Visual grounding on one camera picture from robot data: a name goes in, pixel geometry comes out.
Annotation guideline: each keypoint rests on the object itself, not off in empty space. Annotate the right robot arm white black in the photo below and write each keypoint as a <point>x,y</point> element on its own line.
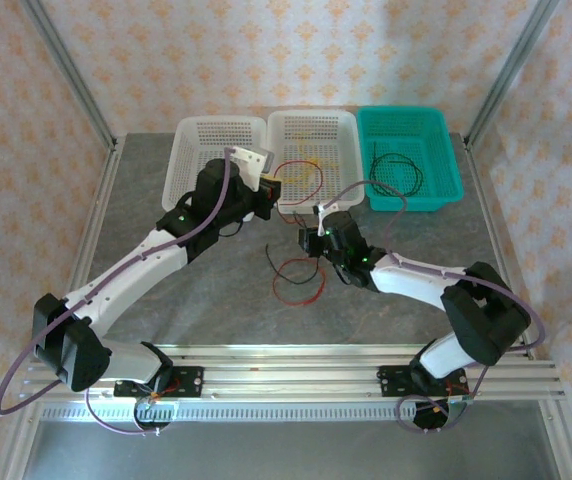
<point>406,280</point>

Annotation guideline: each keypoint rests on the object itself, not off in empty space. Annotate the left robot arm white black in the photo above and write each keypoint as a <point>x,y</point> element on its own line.
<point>126,270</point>

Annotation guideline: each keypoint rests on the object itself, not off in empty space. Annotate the white perforated plastic basket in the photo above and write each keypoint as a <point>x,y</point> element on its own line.
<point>338,135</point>
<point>201,150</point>

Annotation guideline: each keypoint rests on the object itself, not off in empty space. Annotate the teal perforated plastic basket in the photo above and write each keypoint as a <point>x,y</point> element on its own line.
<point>411,130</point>

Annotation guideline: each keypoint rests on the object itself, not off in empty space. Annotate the grey metal panel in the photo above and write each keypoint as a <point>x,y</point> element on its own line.
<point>286,450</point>

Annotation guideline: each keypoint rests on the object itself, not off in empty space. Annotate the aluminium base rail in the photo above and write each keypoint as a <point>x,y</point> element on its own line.
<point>291,372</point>

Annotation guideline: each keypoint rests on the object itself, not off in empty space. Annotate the aluminium table side rail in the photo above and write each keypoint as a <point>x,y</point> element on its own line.
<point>496,240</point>
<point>86,250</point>

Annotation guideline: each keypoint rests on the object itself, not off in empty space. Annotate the aluminium frame post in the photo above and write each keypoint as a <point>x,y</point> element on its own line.
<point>511,72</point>
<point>68,72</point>

